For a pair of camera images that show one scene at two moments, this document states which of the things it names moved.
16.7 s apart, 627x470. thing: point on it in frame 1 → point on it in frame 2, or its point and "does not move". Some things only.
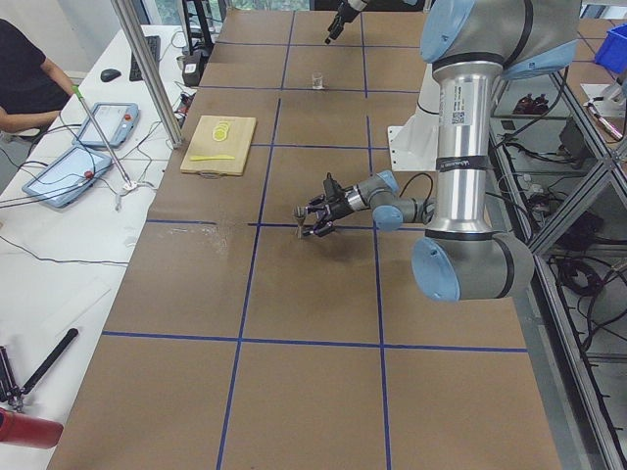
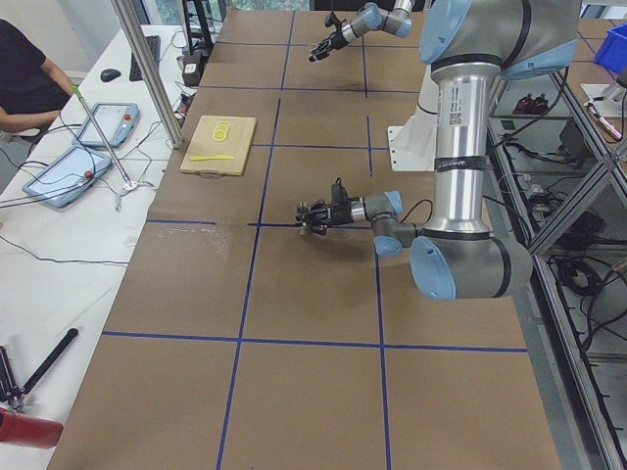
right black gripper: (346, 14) → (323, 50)
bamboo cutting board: (219, 146) does not move
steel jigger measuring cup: (299, 211) does not move
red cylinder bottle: (29, 431) does not move
